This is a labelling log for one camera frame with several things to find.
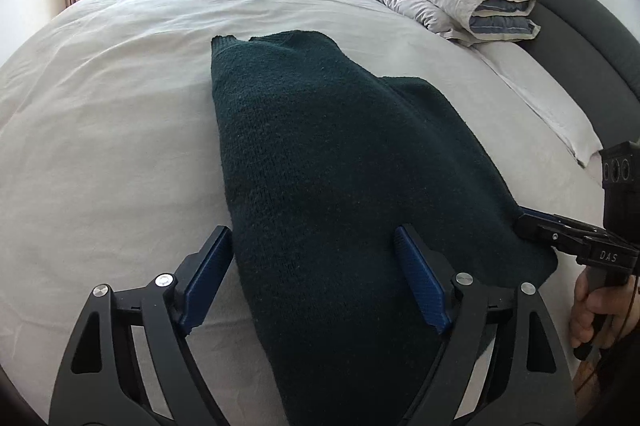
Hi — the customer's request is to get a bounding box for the dark grey bed headboard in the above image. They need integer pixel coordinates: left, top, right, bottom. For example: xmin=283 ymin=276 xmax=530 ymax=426
xmin=470 ymin=0 xmax=640 ymax=147

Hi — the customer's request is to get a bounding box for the flat white pillow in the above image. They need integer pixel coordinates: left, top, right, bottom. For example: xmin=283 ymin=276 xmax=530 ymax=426
xmin=472 ymin=40 xmax=604 ymax=167

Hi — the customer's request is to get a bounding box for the person's right hand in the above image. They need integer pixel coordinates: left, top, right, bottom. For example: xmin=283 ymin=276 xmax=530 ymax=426
xmin=571 ymin=270 xmax=640 ymax=357

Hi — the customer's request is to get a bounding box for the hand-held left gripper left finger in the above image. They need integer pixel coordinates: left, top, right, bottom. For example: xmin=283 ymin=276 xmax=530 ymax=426
xmin=47 ymin=226 xmax=234 ymax=426

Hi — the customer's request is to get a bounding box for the dark green knit sweater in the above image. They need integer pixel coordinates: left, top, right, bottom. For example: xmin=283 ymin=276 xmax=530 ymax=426
xmin=210 ymin=30 xmax=558 ymax=426

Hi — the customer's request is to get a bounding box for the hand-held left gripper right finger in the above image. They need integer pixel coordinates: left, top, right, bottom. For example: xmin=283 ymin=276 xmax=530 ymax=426
xmin=394 ymin=224 xmax=578 ymax=426

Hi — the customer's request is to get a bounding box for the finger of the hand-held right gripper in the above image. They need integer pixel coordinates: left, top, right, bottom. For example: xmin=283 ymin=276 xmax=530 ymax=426
xmin=515 ymin=213 xmax=593 ymax=257
xmin=522 ymin=207 xmax=608 ymax=234

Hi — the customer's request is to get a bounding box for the bed with white sheet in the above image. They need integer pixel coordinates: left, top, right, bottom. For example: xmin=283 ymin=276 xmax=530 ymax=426
xmin=0 ymin=0 xmax=606 ymax=426

